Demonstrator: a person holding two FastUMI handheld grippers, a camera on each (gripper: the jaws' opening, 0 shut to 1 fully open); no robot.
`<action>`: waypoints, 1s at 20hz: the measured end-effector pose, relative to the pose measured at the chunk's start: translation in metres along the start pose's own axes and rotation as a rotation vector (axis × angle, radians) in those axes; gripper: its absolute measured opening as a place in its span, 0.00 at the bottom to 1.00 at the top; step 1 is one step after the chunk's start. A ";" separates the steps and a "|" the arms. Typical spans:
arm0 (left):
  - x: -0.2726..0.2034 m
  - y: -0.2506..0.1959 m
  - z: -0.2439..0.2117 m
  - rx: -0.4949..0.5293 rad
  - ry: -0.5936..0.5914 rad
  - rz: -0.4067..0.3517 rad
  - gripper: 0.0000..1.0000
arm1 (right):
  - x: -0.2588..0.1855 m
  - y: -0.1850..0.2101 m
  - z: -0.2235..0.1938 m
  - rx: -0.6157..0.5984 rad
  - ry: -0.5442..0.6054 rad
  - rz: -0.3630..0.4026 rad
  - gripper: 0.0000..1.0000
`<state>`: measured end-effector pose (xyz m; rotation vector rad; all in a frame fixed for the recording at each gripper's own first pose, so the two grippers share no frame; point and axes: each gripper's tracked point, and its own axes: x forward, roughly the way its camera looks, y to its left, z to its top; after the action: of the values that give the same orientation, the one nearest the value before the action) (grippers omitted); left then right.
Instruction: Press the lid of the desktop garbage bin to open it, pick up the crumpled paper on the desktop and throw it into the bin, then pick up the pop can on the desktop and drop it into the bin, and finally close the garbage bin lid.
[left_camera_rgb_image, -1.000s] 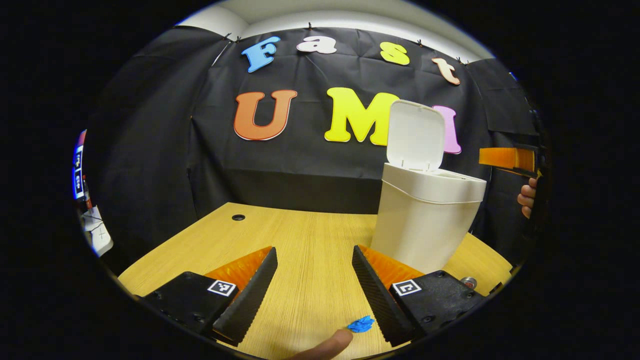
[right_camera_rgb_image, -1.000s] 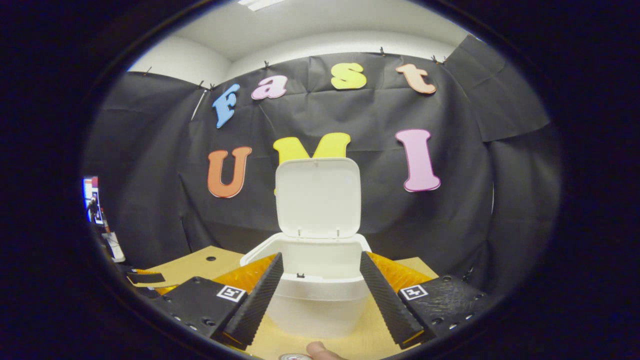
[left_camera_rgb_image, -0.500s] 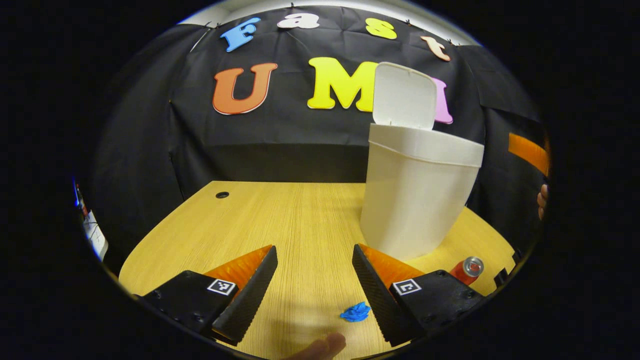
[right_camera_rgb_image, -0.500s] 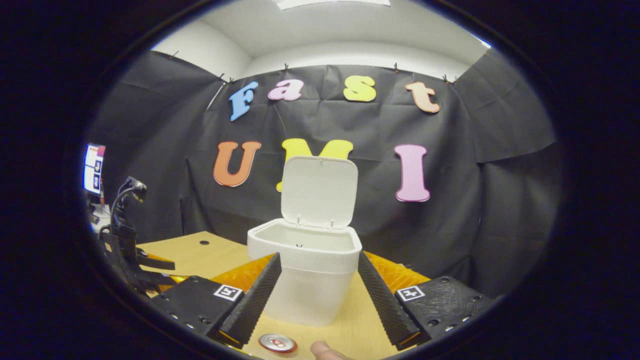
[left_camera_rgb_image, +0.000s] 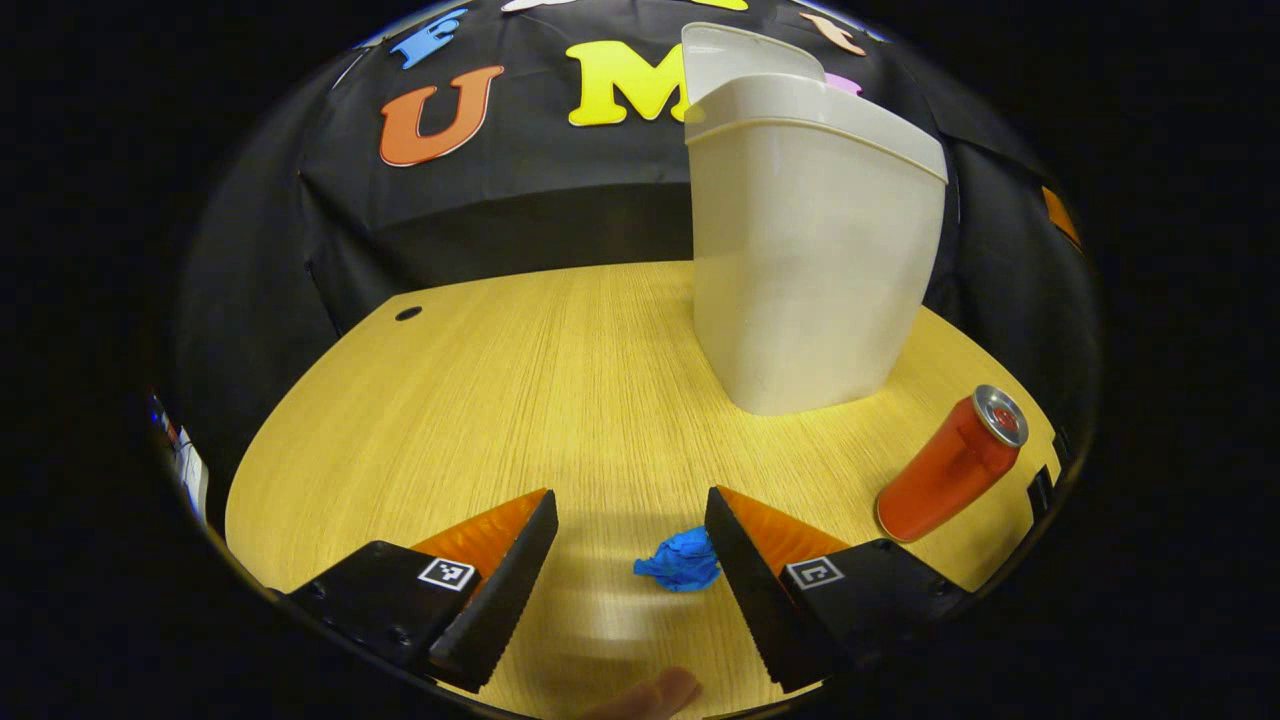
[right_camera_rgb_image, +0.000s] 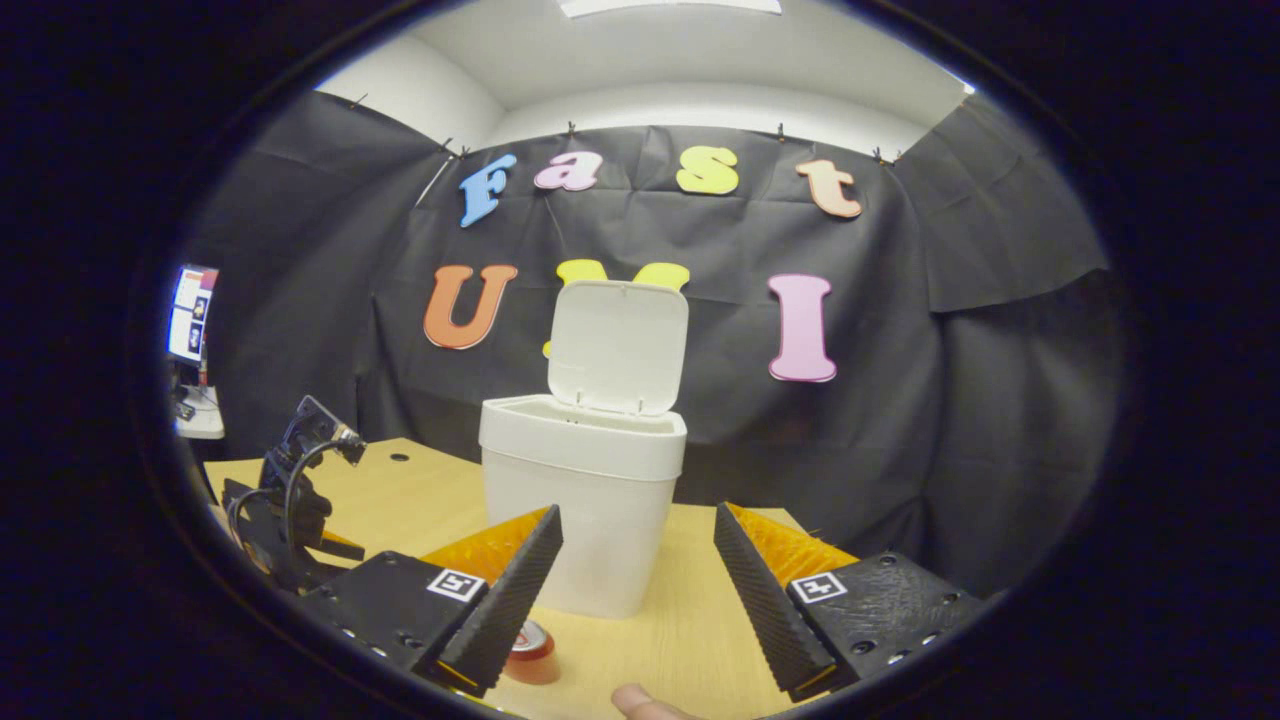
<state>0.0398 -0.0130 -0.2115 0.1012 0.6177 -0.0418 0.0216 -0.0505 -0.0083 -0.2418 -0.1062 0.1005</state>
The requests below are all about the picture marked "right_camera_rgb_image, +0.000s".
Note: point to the black backdrop cloth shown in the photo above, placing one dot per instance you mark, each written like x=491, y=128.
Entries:
x=900, y=380

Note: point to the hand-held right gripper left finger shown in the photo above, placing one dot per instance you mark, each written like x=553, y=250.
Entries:
x=510, y=600

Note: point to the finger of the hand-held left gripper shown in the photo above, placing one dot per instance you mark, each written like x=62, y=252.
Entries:
x=343, y=547

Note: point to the white side table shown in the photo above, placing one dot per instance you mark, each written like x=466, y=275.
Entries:
x=205, y=420

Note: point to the white desktop garbage bin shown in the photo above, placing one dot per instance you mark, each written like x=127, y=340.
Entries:
x=580, y=500

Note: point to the ceiling light panel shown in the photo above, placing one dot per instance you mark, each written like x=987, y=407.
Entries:
x=670, y=6

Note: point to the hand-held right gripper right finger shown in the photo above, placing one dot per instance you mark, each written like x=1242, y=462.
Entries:
x=765, y=610

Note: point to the wooden desktop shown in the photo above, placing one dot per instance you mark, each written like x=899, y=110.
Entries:
x=660, y=640

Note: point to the red pop can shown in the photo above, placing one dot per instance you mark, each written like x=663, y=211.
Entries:
x=535, y=655

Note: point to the computer monitor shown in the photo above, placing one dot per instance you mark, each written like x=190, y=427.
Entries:
x=190, y=315

